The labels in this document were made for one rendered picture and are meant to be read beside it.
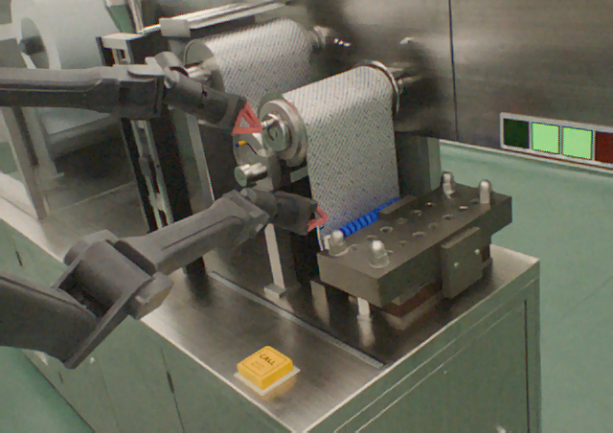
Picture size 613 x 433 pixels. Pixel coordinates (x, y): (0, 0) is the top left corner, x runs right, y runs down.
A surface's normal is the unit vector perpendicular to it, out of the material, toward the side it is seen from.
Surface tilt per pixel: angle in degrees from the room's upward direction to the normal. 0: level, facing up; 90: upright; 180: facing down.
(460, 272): 90
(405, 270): 90
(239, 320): 0
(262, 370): 0
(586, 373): 0
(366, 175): 90
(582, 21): 90
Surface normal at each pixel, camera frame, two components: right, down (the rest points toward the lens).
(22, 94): 0.37, 0.58
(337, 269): -0.75, 0.36
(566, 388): -0.15, -0.91
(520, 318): 0.65, 0.22
